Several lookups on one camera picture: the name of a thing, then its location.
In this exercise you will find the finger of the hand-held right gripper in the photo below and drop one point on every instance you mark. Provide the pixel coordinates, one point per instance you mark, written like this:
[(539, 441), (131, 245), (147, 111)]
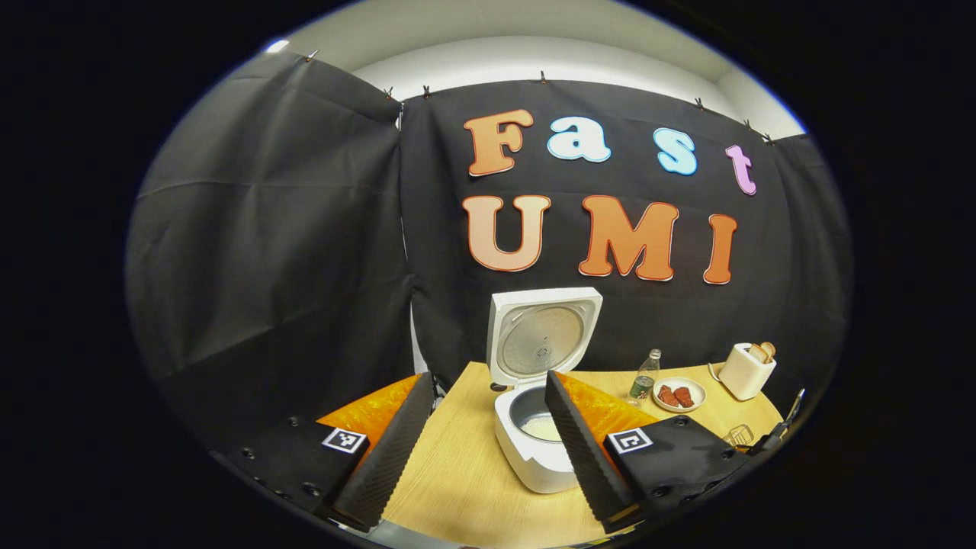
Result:
[(774, 441)]

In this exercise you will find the row of black cloth clips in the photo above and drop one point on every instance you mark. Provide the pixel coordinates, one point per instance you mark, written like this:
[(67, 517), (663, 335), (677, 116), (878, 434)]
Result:
[(542, 76)]

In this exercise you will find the white rice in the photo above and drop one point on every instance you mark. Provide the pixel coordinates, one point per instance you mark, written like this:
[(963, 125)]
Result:
[(540, 428)]

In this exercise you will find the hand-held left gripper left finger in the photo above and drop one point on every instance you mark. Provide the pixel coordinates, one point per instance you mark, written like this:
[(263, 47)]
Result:
[(389, 457)]

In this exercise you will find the red meat piece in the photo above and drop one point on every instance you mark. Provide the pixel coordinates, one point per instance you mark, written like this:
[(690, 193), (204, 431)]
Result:
[(668, 396), (684, 396)]

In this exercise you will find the white plate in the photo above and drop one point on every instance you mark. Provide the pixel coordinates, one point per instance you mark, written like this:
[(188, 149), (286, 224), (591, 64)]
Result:
[(699, 390)]

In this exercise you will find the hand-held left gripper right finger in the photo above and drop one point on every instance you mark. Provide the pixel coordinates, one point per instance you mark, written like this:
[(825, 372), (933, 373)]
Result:
[(587, 465)]

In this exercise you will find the clear plastic water bottle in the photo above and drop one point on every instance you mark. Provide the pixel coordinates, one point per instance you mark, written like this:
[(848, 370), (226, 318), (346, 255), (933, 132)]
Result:
[(644, 385)]

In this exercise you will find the toast bread slice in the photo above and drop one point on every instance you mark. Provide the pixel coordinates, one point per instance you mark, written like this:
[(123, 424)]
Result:
[(769, 349), (759, 352)]

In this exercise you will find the black backdrop cloth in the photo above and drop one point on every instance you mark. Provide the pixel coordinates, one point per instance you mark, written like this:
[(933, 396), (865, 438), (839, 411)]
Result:
[(267, 252)]

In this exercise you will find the white toaster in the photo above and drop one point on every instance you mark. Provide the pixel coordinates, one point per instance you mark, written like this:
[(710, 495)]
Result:
[(743, 374)]

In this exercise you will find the white rice cooker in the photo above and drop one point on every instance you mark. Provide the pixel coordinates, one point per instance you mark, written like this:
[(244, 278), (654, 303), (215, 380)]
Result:
[(534, 474)]

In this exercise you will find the ceiling light panel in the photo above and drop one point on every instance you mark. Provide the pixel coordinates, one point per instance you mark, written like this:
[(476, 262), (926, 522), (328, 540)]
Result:
[(276, 46)]

